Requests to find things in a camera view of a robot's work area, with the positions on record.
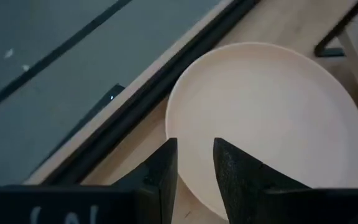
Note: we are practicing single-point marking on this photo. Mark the cream plate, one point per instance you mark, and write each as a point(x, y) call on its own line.
point(259, 118)

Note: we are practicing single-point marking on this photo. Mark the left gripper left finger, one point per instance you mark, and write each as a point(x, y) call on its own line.
point(163, 168)

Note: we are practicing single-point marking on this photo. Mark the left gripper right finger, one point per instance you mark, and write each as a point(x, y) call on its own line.
point(238, 180)

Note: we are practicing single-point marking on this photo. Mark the white paper scrap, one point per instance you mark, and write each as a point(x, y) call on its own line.
point(25, 67)
point(8, 53)

